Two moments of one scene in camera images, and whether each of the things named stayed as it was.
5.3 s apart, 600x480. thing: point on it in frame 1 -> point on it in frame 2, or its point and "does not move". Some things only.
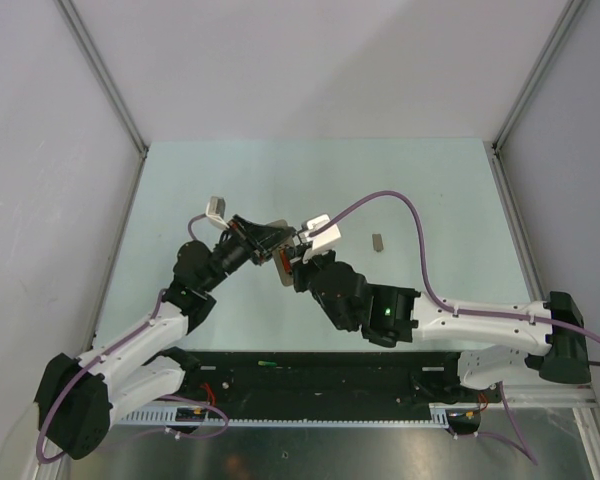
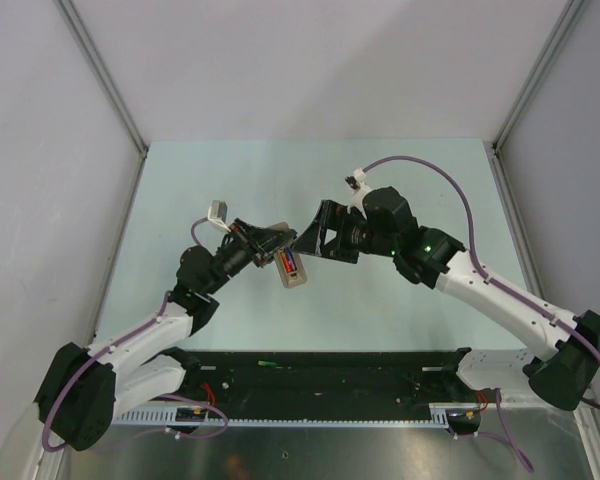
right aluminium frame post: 569,17 does not move
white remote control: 286,277 does not move
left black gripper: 258,240 does not move
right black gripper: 301,267 -> 333,217
